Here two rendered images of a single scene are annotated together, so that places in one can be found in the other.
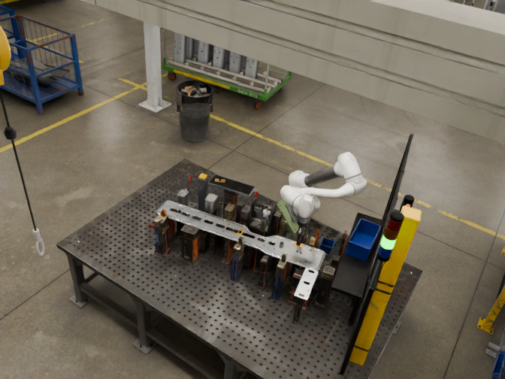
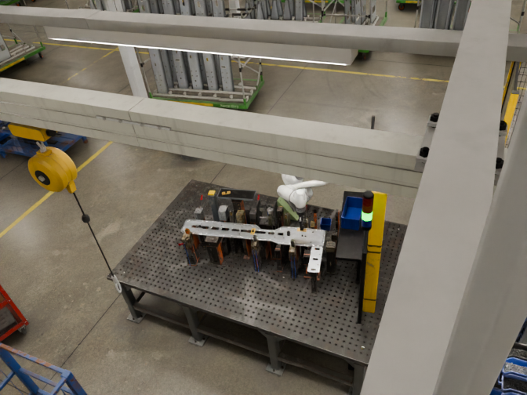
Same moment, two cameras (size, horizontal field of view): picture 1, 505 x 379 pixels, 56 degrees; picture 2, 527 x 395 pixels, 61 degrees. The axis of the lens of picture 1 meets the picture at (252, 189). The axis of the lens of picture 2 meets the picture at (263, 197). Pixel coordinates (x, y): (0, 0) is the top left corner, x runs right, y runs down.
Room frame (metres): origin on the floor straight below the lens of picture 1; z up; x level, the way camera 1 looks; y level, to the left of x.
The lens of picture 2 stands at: (-0.29, -0.02, 3.93)
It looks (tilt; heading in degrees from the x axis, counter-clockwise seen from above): 40 degrees down; 359
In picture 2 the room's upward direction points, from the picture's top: 7 degrees counter-clockwise
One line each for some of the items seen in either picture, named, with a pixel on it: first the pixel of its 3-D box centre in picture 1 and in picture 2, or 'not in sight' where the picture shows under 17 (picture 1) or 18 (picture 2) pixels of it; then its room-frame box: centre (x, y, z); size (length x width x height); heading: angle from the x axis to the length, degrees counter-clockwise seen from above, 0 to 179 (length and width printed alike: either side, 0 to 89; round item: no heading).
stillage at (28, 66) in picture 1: (28, 62); (34, 125); (6.48, 3.44, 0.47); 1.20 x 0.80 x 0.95; 62
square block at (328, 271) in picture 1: (325, 286); (331, 258); (2.40, -0.60, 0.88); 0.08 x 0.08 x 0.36; 72
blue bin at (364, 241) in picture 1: (363, 239); (352, 212); (2.71, -0.88, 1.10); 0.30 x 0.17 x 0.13; 156
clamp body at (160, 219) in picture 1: (161, 234); (190, 248); (2.75, 0.68, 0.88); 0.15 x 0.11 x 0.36; 162
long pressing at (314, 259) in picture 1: (237, 232); (250, 232); (2.75, 0.08, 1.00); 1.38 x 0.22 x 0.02; 72
